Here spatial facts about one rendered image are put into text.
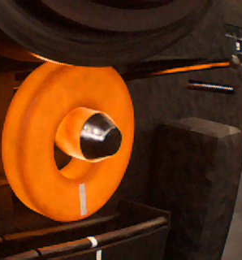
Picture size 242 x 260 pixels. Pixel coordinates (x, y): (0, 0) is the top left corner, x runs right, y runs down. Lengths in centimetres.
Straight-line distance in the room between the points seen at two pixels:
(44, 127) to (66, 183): 6
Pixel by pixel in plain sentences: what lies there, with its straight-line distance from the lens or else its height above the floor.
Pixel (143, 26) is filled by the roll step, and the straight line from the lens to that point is 56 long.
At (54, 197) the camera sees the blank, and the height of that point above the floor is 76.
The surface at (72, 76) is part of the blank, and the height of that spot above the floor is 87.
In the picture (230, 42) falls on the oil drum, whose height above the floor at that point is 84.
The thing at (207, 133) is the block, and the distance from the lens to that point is 73.
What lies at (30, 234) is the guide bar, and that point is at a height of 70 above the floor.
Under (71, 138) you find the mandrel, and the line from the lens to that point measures 56.
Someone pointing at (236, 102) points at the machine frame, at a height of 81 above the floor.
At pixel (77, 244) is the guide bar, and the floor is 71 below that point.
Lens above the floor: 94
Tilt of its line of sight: 11 degrees down
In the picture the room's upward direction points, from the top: 4 degrees clockwise
